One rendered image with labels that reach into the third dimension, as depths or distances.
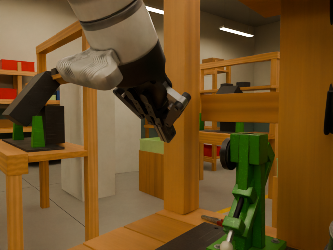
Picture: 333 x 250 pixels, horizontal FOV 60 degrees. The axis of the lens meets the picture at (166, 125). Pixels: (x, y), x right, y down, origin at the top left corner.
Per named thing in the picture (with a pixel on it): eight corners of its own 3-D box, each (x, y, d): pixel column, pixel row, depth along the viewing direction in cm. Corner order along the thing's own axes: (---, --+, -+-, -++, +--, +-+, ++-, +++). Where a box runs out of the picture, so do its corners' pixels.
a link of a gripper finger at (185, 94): (173, 104, 34) (158, 120, 39) (185, 114, 34) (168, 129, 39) (186, 90, 35) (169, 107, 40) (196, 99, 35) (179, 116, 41)
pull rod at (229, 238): (229, 259, 56) (229, 230, 56) (216, 255, 58) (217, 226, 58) (242, 249, 61) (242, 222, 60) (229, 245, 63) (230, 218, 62)
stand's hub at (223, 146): (226, 172, 65) (226, 139, 64) (214, 170, 67) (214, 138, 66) (241, 167, 70) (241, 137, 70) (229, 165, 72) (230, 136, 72)
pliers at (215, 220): (251, 229, 83) (252, 225, 83) (243, 235, 79) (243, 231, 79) (206, 216, 93) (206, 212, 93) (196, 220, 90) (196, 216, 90)
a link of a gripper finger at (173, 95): (153, 85, 34) (147, 93, 36) (183, 110, 34) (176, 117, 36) (165, 72, 35) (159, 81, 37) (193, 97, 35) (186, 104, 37)
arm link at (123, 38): (59, 81, 33) (26, 33, 29) (122, 30, 38) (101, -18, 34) (110, 94, 28) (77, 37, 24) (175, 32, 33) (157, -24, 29)
